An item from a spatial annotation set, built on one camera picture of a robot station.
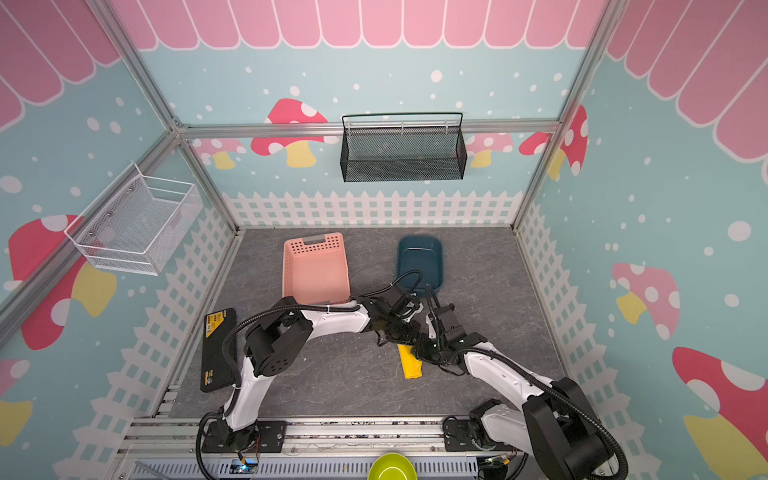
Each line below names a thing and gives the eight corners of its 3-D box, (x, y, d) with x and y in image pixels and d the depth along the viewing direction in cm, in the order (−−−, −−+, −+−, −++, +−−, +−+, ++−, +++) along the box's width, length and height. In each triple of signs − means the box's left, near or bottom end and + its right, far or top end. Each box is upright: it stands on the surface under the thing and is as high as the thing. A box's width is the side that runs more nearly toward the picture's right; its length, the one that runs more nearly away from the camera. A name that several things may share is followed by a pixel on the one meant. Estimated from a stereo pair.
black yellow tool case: (204, 394, 83) (198, 391, 81) (208, 319, 98) (203, 314, 95) (237, 384, 85) (232, 380, 82) (236, 311, 100) (232, 306, 97)
